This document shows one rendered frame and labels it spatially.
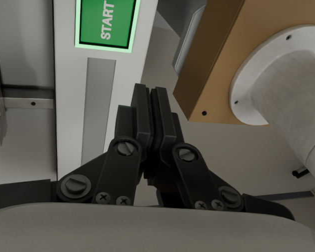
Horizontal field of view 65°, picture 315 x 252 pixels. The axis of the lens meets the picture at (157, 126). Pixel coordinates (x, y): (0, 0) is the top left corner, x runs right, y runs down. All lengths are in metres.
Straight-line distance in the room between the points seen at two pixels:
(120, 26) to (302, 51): 0.28
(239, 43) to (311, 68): 0.10
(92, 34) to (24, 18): 0.17
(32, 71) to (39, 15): 0.09
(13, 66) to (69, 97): 0.17
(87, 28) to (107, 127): 0.13
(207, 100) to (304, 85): 0.14
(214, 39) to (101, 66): 0.19
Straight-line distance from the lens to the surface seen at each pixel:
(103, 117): 0.32
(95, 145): 0.36
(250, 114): 0.48
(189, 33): 0.45
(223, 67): 0.40
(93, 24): 0.26
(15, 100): 0.44
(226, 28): 0.38
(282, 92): 0.39
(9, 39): 0.43
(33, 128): 0.51
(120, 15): 0.26
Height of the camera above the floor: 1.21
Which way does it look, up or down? 45 degrees down
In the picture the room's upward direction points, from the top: 157 degrees clockwise
